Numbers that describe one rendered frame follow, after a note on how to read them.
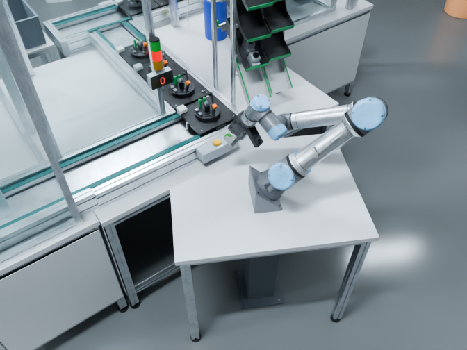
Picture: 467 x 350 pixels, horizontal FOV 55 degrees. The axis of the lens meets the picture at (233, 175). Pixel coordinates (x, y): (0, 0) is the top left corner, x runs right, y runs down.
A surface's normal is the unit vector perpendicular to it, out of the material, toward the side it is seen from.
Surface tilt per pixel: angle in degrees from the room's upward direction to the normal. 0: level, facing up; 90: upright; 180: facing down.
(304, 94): 0
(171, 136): 0
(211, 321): 0
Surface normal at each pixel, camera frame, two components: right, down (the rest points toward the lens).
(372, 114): -0.30, 0.14
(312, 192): 0.00, -0.69
